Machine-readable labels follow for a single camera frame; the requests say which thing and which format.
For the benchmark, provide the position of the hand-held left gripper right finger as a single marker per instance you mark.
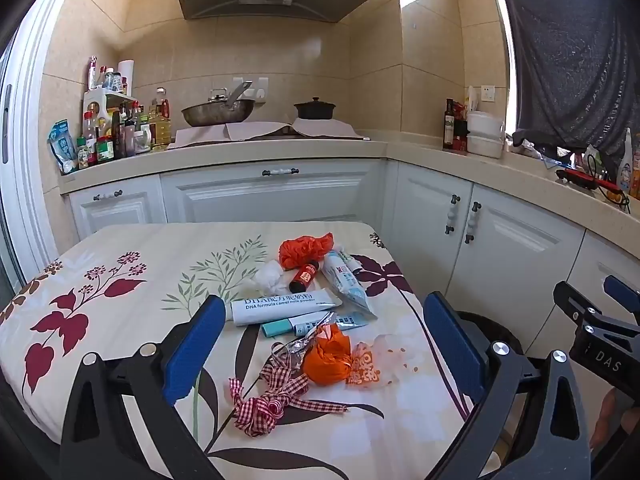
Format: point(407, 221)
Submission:
point(452, 345)

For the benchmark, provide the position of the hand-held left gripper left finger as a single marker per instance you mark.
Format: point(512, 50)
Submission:
point(192, 350)

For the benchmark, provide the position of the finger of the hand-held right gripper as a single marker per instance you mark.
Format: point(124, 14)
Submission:
point(622, 292)
point(570, 300)

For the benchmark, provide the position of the clear wrapper orange print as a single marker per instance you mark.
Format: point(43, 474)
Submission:
point(367, 370)

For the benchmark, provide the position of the teal white small box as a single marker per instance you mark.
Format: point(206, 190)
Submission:
point(280, 328)

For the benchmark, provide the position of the red gingham ribbon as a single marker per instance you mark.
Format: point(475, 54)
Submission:
point(260, 410)

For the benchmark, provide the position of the white tissue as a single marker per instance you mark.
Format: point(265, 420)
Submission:
point(267, 280)

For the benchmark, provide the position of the small blue white sachet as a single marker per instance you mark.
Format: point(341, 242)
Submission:
point(350, 320)

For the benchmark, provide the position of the silver foil wrapper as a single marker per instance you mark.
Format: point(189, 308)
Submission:
point(300, 346)

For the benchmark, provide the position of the blue white pouch packet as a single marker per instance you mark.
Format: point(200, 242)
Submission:
point(345, 282)

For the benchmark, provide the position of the white stick sachet green print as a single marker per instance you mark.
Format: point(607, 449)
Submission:
point(351, 261)

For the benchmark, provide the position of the small red label bottle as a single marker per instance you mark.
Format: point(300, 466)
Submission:
point(305, 276)

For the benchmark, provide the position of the orange plastic bag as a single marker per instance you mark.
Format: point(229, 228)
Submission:
point(300, 252)

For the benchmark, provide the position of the person's right hand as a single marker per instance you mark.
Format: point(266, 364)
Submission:
point(607, 420)

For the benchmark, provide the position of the floral tablecloth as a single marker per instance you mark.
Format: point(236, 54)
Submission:
point(125, 340)

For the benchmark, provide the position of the narrow white cabinet door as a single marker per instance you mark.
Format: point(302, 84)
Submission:
point(420, 230)

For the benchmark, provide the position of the red black tool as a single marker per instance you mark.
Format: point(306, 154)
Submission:
point(580, 179)

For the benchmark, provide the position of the white spray bottle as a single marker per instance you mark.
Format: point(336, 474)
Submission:
point(625, 165)

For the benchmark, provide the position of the green white packet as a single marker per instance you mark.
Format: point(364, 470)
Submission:
point(594, 160)

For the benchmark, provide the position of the small white cabinet drawer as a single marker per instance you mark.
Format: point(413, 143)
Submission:
point(125, 210)

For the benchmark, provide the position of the white plastic bag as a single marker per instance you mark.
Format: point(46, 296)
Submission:
point(527, 147)

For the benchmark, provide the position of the wide white cabinet drawer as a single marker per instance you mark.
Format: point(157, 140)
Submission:
point(275, 195)

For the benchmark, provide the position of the white lidded container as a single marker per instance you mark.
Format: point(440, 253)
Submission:
point(485, 146)
point(485, 122)

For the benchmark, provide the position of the red label jar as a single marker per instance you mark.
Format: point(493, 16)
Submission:
point(460, 135)

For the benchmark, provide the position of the dark olive oil bottle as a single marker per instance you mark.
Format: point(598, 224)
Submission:
point(448, 127)

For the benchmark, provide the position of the yellow cooking oil bottle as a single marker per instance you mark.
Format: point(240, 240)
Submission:
point(161, 130)

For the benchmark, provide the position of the white paper packet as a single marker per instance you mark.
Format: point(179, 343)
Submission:
point(473, 100)

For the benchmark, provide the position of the beige kitchen countertop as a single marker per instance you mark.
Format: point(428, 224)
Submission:
point(300, 152)

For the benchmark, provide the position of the row of condiment bottles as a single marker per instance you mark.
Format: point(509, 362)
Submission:
point(125, 135)

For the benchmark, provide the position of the steel wok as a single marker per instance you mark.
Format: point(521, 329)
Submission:
point(215, 115)

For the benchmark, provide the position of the dark curtain cloth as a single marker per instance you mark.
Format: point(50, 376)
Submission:
point(565, 60)

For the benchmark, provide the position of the blue snack packet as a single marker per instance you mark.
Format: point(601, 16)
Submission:
point(62, 147)

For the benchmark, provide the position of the steel kettle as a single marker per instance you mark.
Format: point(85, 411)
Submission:
point(218, 97)

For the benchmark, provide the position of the beige stove cover cloth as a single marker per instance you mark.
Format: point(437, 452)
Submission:
point(320, 127)

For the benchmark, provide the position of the white condiment rack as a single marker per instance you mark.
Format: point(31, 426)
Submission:
point(97, 100)

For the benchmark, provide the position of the black lidded pot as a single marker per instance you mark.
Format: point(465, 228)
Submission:
point(315, 110)

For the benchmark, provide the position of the white paper towel roll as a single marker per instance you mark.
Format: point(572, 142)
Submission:
point(126, 72)

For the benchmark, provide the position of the white single wall socket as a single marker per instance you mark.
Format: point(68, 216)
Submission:
point(487, 93)

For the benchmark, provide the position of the white door frame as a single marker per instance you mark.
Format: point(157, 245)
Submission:
point(30, 160)

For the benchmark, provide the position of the white double wall socket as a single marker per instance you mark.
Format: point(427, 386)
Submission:
point(260, 85)

